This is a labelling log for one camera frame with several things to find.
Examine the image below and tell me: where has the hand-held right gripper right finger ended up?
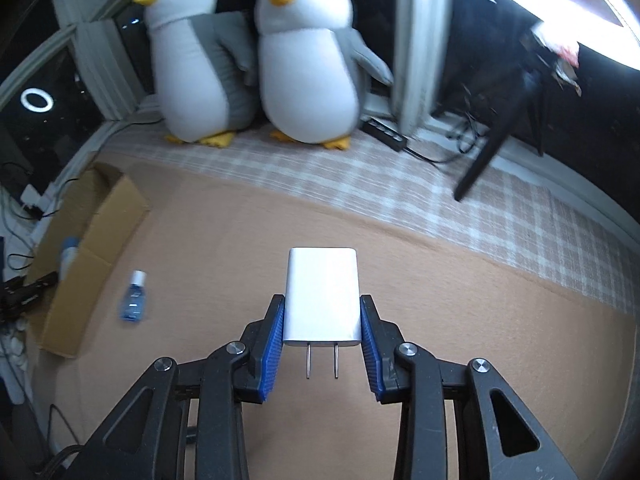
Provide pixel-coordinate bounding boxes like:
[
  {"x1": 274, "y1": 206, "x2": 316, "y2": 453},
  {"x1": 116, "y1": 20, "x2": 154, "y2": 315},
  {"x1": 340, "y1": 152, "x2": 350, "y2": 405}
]
[{"x1": 359, "y1": 294, "x2": 581, "y2": 480}]

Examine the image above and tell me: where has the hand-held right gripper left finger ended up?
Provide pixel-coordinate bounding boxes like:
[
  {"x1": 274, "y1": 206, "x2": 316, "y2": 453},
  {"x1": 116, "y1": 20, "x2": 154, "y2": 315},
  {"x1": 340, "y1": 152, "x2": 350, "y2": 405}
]
[{"x1": 65, "y1": 294, "x2": 287, "y2": 480}]

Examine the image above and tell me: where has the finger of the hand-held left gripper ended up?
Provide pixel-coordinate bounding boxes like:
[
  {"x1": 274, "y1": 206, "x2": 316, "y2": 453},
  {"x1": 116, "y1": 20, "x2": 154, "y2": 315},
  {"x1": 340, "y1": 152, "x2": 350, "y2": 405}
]
[{"x1": 17, "y1": 271, "x2": 58, "y2": 306}]

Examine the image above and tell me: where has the white spray can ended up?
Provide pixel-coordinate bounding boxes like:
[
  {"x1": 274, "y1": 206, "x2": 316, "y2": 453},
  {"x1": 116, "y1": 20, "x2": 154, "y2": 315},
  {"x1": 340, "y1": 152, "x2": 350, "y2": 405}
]
[{"x1": 59, "y1": 237, "x2": 81, "y2": 281}]

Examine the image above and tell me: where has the brown cardboard box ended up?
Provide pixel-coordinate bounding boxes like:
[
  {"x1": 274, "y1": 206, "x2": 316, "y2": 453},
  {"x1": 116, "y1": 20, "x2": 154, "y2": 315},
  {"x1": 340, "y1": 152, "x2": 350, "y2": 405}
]
[{"x1": 25, "y1": 162, "x2": 152, "y2": 359}]

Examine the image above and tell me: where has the white wall charger plug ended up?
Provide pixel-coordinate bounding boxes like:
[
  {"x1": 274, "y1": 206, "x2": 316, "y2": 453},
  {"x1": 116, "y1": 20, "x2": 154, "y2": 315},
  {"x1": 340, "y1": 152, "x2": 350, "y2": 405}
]
[{"x1": 282, "y1": 246, "x2": 363, "y2": 381}]

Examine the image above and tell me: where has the person's left hand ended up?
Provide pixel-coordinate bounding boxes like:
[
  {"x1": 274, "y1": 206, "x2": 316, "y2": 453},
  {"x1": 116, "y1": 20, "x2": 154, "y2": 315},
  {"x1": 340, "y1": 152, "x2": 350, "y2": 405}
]
[{"x1": 0, "y1": 320, "x2": 26, "y2": 368}]

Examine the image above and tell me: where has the small clear blue bottle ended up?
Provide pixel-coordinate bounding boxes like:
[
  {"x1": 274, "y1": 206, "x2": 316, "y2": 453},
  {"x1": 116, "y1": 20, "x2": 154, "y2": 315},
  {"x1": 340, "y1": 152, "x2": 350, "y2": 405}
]
[{"x1": 119, "y1": 270, "x2": 148, "y2": 322}]

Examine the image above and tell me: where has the checked beige mat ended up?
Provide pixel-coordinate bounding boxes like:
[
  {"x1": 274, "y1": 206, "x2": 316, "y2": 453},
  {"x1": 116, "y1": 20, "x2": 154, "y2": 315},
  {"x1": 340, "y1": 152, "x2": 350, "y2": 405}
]
[{"x1": 95, "y1": 110, "x2": 640, "y2": 311}]

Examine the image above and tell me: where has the black tripod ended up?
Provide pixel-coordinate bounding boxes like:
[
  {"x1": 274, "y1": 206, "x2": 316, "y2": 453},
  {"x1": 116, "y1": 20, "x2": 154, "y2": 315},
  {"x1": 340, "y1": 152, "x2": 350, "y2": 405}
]
[{"x1": 452, "y1": 20, "x2": 581, "y2": 203}]

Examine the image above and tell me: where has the large penguin plush toy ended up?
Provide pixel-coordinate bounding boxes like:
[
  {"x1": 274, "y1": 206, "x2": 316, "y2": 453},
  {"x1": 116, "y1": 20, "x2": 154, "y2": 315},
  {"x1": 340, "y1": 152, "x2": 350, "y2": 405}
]
[{"x1": 132, "y1": 0, "x2": 261, "y2": 150}]

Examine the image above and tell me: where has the small penguin plush toy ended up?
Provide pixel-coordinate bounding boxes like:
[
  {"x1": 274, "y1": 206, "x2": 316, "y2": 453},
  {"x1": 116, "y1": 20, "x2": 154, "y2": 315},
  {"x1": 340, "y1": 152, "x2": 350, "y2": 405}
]
[{"x1": 254, "y1": 0, "x2": 396, "y2": 151}]

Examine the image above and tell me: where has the long black power cable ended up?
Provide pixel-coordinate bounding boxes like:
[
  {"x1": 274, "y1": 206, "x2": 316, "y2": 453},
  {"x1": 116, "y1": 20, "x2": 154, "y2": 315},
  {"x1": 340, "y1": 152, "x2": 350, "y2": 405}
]
[{"x1": 117, "y1": 112, "x2": 168, "y2": 128}]

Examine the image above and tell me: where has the black ring light cable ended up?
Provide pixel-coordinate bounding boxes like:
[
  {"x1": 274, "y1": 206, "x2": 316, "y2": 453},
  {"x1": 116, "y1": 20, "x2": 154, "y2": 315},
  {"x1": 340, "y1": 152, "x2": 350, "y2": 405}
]
[{"x1": 405, "y1": 110, "x2": 496, "y2": 163}]

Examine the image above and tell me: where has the white window frame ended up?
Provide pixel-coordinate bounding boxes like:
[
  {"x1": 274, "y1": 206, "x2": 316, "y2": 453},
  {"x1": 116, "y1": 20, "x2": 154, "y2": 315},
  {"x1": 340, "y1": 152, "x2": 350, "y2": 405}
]
[{"x1": 0, "y1": 0, "x2": 451, "y2": 131}]

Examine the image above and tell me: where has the white ring light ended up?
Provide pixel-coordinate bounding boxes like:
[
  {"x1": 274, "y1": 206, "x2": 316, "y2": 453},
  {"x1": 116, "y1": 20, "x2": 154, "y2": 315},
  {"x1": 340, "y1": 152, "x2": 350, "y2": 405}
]
[{"x1": 455, "y1": 0, "x2": 640, "y2": 71}]

